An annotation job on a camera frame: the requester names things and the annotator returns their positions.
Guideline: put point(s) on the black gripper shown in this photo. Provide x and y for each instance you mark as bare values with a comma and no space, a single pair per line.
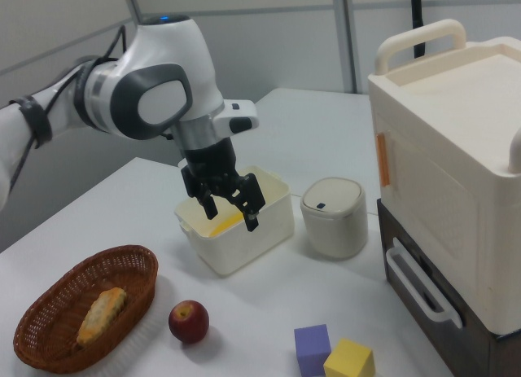
211,161

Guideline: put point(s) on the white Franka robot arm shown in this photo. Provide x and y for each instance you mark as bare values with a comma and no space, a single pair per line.
171,55

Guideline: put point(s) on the yellow plate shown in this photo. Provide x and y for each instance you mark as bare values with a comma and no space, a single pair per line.
228,226

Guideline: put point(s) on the purple cube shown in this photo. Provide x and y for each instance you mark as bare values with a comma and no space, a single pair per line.
311,348

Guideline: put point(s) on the yellow cube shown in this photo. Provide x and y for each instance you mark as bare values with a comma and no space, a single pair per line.
350,362

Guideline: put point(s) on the white plastic storage box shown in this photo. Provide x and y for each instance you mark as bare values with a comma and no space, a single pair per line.
248,246

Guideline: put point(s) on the small white lidded bin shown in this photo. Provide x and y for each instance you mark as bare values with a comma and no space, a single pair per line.
334,222

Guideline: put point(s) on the red apple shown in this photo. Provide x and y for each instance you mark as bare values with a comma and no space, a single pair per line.
189,322

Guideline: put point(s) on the yellow toy bread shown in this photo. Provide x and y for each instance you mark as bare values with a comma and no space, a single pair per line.
102,316

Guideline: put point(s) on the brown wicker basket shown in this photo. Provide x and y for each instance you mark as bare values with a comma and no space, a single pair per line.
53,324

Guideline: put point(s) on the black pole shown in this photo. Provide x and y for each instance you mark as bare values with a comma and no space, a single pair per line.
418,18

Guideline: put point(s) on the dark brown drawer unit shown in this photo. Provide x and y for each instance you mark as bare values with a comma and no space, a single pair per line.
480,348

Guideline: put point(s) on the grey partition post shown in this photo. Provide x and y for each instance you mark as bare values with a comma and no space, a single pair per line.
346,39

